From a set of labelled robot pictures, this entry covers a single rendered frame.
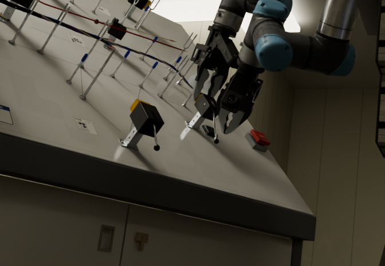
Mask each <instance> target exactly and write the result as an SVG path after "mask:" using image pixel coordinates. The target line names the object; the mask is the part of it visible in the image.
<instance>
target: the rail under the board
mask: <svg viewBox="0 0 385 266"><path fill-rule="evenodd" d="M0 174H3V175H8V176H11V177H16V178H20V179H25V180H29V181H34V182H39V183H44V184H47V185H52V186H57V187H62V188H65V189H70V190H75V191H80V192H83V193H88V194H93V195H98V196H101V197H106V198H111V199H115V200H119V201H124V202H129V203H133V204H138V205H143V206H148V207H151V208H155V209H160V210H165V211H169V212H174V213H179V214H184V215H187V216H192V217H197V218H202V219H205V220H210V221H215V222H220V223H223V224H228V225H233V226H238V227H241V228H246V229H251V230H256V231H259V232H264V233H269V234H274V235H278V236H282V237H287V238H295V239H298V240H304V241H314V240H315V231H316V217H314V216H310V215H307V214H302V213H299V212H294V211H291V210H288V209H283V208H279V207H276V206H272V205H268V204H264V203H261V202H257V201H253V200H250V199H246V198H242V197H237V196H234V195H231V194H226V193H223V192H220V191H215V190H211V189H207V188H204V187H200V186H196V185H192V184H189V183H185V182H181V181H177V180H174V179H169V178H166V177H161V176H158V175H155V174H150V173H146V172H143V171H139V170H135V169H131V168H128V167H124V166H120V165H116V164H113V163H109V162H104V161H101V160H98V159H93V158H90V157H85V156H82V155H78V154H74V153H71V152H67V151H63V150H59V149H56V148H52V147H48V146H44V145H41V144H36V143H33V142H28V141H25V140H22V139H17V138H13V137H10V136H6V135H2V134H0Z"/></svg>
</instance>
